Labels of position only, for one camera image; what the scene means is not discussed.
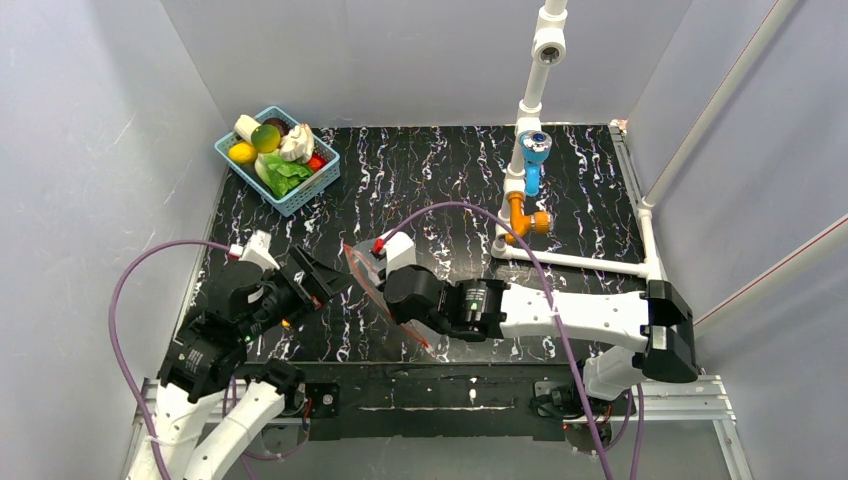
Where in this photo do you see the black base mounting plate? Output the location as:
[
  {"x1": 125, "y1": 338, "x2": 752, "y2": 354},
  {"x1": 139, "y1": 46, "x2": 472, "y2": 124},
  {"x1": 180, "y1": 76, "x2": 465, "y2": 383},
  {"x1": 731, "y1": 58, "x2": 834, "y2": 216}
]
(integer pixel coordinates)
[{"x1": 238, "y1": 360, "x2": 664, "y2": 442}]

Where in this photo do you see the green yellow mango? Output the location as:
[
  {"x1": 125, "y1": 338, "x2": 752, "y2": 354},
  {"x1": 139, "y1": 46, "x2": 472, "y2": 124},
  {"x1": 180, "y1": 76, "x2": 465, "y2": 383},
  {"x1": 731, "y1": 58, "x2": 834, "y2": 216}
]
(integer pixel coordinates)
[{"x1": 250, "y1": 124, "x2": 282, "y2": 153}]

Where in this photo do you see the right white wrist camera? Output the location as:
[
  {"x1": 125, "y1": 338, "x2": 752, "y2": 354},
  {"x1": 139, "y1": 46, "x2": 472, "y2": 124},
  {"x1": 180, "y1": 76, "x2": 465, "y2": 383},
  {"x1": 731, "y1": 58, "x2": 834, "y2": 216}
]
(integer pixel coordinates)
[{"x1": 371, "y1": 232, "x2": 417, "y2": 275}]

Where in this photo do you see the blue pipe fitting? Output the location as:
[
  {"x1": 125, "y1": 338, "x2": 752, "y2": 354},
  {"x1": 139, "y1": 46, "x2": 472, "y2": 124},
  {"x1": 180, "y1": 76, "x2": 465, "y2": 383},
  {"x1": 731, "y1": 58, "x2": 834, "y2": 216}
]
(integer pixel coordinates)
[{"x1": 519, "y1": 130, "x2": 552, "y2": 197}]

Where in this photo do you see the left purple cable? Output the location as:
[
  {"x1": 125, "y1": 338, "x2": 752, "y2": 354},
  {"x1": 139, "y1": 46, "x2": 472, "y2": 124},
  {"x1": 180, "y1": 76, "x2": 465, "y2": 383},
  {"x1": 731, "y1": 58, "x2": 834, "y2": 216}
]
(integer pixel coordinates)
[{"x1": 107, "y1": 239, "x2": 313, "y2": 480}]

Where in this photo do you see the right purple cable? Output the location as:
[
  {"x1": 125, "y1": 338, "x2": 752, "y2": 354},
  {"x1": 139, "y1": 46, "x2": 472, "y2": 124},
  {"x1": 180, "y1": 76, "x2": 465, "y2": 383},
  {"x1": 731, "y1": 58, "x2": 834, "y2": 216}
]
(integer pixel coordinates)
[{"x1": 380, "y1": 200, "x2": 647, "y2": 480}]

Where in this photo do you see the white toy dumpling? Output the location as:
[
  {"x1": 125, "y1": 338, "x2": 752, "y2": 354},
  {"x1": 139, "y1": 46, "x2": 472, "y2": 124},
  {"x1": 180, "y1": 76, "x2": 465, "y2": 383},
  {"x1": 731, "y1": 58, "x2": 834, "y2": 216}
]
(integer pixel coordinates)
[{"x1": 279, "y1": 123, "x2": 315, "y2": 164}]

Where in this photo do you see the yellow lemon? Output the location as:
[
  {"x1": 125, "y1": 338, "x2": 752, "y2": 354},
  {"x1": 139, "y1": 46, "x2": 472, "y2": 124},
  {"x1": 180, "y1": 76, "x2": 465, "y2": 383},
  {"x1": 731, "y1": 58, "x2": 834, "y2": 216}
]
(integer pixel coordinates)
[{"x1": 227, "y1": 141, "x2": 259, "y2": 165}]

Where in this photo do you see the aluminium rail frame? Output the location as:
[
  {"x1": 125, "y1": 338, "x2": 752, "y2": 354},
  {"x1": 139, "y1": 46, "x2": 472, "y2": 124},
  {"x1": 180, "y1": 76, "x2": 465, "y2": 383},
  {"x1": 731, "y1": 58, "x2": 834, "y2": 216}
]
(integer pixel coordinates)
[{"x1": 119, "y1": 374, "x2": 753, "y2": 480}]

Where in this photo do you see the purple cable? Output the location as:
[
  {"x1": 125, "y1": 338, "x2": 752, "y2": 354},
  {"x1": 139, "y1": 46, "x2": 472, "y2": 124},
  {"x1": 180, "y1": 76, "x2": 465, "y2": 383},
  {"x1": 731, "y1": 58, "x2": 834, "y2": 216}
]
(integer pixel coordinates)
[
  {"x1": 380, "y1": 200, "x2": 647, "y2": 480},
  {"x1": 107, "y1": 239, "x2": 313, "y2": 480}
]

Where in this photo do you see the blue plastic basket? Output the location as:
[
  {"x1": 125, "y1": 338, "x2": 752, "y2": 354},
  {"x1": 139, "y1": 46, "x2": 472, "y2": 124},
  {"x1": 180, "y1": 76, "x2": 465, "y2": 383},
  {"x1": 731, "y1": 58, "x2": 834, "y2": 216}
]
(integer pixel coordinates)
[{"x1": 214, "y1": 106, "x2": 341, "y2": 216}]

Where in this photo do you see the white bun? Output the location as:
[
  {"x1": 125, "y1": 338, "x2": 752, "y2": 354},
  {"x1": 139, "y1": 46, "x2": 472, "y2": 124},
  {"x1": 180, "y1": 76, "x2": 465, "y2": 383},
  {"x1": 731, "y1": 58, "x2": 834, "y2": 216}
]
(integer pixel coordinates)
[{"x1": 233, "y1": 114, "x2": 261, "y2": 144}]

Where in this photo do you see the dark purple fruit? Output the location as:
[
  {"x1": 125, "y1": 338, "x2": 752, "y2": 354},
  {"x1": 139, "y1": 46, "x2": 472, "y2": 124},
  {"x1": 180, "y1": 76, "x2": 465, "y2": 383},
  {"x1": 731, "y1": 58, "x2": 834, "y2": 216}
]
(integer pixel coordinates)
[{"x1": 262, "y1": 117, "x2": 290, "y2": 137}]

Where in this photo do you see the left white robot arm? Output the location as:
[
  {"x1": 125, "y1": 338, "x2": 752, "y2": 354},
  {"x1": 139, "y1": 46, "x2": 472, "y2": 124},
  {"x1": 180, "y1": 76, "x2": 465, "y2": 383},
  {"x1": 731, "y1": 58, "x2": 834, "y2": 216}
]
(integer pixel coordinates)
[{"x1": 126, "y1": 233, "x2": 352, "y2": 479}]

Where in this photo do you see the orange pipe fitting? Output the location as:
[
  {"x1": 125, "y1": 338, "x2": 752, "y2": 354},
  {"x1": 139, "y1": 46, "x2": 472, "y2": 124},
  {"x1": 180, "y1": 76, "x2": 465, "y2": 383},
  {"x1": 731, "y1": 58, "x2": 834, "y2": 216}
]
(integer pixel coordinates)
[{"x1": 505, "y1": 191, "x2": 554, "y2": 245}]

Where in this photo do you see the red chili pepper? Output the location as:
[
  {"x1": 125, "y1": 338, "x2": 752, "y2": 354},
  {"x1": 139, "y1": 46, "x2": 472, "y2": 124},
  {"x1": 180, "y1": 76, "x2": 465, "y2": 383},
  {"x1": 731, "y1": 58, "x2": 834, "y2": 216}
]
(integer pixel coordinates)
[{"x1": 306, "y1": 153, "x2": 327, "y2": 173}]

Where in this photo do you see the green lettuce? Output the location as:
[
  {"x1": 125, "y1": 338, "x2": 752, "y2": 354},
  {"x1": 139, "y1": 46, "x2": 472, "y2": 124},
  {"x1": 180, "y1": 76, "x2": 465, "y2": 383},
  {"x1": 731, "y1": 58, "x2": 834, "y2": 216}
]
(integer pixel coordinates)
[{"x1": 254, "y1": 153, "x2": 314, "y2": 199}]

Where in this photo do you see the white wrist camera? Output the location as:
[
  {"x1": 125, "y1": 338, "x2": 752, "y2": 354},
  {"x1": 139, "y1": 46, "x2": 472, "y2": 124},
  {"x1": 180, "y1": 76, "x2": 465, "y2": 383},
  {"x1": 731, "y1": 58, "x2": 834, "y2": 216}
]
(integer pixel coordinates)
[
  {"x1": 228, "y1": 230, "x2": 280, "y2": 271},
  {"x1": 371, "y1": 232, "x2": 417, "y2": 275}
]

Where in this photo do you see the clear zip bag orange zipper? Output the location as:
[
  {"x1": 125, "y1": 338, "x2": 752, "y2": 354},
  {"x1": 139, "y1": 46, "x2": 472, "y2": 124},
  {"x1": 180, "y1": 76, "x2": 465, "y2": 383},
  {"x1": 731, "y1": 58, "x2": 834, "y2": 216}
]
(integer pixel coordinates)
[{"x1": 343, "y1": 239, "x2": 438, "y2": 354}]

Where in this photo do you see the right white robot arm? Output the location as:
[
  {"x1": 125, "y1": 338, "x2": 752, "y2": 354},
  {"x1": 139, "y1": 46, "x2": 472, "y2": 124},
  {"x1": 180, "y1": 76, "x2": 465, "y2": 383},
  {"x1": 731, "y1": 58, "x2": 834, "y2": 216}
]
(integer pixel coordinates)
[{"x1": 380, "y1": 265, "x2": 699, "y2": 401}]

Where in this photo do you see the white pvc pipe frame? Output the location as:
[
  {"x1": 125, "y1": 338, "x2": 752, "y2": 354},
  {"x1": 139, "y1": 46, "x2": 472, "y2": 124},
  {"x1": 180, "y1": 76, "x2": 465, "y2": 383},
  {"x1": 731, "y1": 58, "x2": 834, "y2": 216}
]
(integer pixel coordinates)
[{"x1": 490, "y1": 0, "x2": 848, "y2": 319}]

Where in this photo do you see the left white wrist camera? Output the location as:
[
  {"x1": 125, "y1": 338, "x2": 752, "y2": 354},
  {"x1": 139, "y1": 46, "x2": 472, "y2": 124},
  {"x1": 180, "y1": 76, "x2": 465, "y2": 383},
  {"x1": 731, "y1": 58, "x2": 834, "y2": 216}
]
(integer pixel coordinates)
[{"x1": 228, "y1": 230, "x2": 280, "y2": 271}]

